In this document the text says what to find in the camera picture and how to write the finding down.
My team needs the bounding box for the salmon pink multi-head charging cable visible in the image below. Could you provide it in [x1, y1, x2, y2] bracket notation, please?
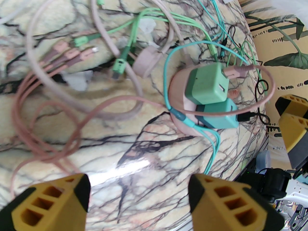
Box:
[10, 41, 276, 197]

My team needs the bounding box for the pale pink socket cord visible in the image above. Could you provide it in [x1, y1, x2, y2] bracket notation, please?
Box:
[26, 0, 175, 116]

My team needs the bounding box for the pink round socket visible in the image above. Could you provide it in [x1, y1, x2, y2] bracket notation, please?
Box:
[168, 68, 238, 136]

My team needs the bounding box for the black usb cable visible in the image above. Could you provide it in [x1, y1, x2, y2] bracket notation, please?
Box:
[220, 26, 271, 124]

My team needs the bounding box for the teal multi-head charging cable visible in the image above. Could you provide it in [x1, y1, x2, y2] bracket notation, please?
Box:
[164, 41, 250, 175]
[188, 0, 241, 64]

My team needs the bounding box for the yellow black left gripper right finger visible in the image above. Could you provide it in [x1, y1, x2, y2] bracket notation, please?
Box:
[189, 173, 285, 231]

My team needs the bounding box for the light green multi-head charging cable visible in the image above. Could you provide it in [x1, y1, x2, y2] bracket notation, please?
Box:
[72, 0, 263, 98]

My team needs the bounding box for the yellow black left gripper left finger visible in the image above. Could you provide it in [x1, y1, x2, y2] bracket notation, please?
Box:
[0, 173, 91, 231]

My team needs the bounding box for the teal charger plug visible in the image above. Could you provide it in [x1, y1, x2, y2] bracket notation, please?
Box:
[195, 98, 240, 129]

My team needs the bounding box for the light green charger plug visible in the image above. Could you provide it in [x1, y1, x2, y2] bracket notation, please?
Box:
[184, 62, 230, 105]

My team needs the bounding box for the white power strip cord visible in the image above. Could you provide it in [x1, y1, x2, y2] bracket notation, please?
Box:
[0, 0, 38, 25]

